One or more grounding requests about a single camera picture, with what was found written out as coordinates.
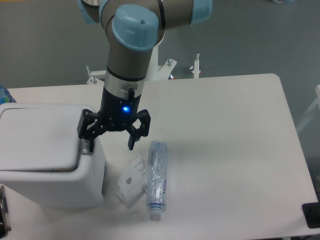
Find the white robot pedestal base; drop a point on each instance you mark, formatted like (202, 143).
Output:
(155, 71)

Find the crushed clear plastic bottle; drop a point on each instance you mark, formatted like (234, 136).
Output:
(156, 186)

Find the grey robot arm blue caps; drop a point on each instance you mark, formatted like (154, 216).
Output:
(133, 28)

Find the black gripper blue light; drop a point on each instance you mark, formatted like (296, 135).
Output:
(116, 114)

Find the white paper packet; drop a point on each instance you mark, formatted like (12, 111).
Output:
(132, 182)

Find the white push-lid trash can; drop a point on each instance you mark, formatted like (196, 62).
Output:
(43, 158)

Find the black clamp table corner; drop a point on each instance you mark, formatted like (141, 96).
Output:
(311, 213)

